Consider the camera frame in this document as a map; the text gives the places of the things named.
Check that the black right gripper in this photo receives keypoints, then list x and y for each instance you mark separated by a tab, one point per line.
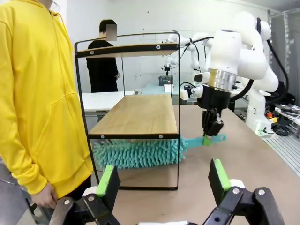
214	98

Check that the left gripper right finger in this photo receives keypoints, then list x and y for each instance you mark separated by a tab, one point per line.
218	180

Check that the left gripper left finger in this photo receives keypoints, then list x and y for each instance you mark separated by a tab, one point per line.
110	182

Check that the teal microfibre duster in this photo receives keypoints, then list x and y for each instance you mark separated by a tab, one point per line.
140	154

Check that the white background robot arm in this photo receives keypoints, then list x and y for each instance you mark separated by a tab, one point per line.
194	56
174	38

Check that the person's right forearm yellow sleeve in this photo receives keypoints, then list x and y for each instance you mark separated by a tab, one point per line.
23	168

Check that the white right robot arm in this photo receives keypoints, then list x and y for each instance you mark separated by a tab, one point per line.
234	51

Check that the person's right hand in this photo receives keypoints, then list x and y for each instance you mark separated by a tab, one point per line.
45	197

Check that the white box with red mark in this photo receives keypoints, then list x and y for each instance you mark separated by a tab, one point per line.
168	89

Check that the black plastic crate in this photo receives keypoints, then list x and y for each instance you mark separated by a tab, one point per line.
166	80

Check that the red yellow emergency stop button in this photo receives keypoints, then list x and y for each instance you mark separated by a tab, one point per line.
272	117

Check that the teal table mat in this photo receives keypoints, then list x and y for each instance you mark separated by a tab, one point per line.
150	89

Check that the white background table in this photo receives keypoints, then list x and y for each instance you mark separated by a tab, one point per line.
100	100

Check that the person in black top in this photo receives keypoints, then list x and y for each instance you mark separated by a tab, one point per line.
103	65

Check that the person in yellow hoodie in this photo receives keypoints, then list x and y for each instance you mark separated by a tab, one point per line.
35	82

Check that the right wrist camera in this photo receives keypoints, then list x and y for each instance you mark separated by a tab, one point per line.
195	92

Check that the two-tier wood black-frame shelf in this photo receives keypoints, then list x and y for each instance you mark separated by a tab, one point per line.
140	114

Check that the aluminium profile frame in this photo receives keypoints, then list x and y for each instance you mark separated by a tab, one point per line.
284	35

